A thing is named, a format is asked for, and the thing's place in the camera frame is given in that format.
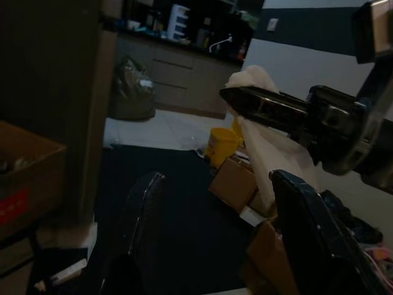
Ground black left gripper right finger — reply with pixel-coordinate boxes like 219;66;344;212
268;168;393;295

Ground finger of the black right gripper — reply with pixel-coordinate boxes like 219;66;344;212
219;85;311;132

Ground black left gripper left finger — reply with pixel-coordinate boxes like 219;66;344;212
99;171;168;295

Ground white tissue sheet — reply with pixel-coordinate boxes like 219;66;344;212
226;65;323;216

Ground black plastic bag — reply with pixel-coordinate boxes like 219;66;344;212
321;189;384;245

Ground large open cardboard box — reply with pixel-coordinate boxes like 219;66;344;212
241;219;300;295

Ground yellow plastic bucket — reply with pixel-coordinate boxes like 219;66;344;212
204;127;246;169

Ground red bottle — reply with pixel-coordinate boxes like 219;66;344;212
237;39;248;61

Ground white foam slab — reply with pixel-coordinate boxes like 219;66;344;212
239;205;265;227

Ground white faucet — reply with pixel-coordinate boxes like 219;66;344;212
209;33;233;53

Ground brown kitchen counter cabinet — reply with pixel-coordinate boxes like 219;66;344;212
116;29;246;120

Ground small open cardboard box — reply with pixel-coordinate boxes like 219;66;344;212
208;155;262;213

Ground white flat packet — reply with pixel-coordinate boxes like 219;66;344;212
50;257;88;285

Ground green cloth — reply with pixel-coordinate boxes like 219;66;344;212
237;10;260;30

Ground dark bottle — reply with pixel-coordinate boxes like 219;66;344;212
197;27;211;47

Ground cardboard box with red label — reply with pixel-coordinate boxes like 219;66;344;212
0;121;68;241

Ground white drawer organiser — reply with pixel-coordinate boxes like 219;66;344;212
167;4;191;41

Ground dark green garbage bag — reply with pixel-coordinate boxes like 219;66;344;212
111;56;157;121

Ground dark wooden cabinet panel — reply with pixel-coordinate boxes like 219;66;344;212
0;0;119;236

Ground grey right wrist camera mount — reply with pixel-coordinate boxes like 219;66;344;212
351;0;393;185

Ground pink cable bundle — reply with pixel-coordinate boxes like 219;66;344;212
364;245;393;277

